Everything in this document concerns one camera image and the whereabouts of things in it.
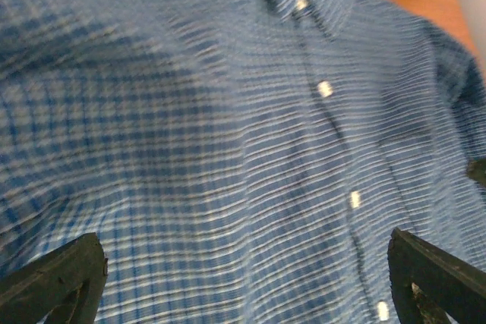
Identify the blue plaid shirt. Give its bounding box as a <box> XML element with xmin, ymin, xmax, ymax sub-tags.
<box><xmin>1</xmin><ymin>0</ymin><xmax>485</xmax><ymax>323</ymax></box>

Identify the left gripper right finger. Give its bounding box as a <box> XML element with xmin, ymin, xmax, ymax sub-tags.
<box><xmin>387</xmin><ymin>228</ymin><xmax>485</xmax><ymax>323</ymax></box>

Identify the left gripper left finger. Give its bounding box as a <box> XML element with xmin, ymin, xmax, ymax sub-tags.
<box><xmin>1</xmin><ymin>232</ymin><xmax>108</xmax><ymax>323</ymax></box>

